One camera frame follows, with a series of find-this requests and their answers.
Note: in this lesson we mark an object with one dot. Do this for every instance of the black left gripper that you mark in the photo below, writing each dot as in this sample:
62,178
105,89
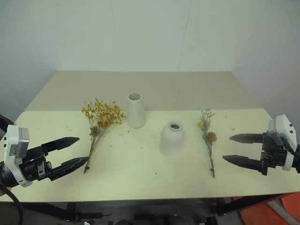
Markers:
35,167

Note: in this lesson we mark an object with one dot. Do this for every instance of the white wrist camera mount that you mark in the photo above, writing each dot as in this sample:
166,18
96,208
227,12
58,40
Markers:
282,125
14,150

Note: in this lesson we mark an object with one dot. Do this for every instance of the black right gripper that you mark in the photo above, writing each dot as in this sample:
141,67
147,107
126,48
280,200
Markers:
274,154

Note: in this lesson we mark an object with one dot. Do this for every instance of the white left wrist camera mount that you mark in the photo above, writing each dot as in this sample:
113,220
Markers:
14,150

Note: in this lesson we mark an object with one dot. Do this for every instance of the white narrow-necked round vase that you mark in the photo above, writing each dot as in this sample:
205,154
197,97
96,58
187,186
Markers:
172,140

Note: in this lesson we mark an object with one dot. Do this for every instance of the black metal table frame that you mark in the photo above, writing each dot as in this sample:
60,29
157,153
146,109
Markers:
246,202

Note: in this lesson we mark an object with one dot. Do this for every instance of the yellow dried flower bunch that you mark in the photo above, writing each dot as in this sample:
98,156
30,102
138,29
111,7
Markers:
103,114

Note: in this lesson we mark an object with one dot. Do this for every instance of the tall white tapered vase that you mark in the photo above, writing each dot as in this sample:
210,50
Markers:
136,112

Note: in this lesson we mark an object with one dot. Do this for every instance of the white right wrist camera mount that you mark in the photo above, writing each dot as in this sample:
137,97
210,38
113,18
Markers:
282,125

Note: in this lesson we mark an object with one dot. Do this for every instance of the mixed orange flower sprig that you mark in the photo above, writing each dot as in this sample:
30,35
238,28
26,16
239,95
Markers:
207,134

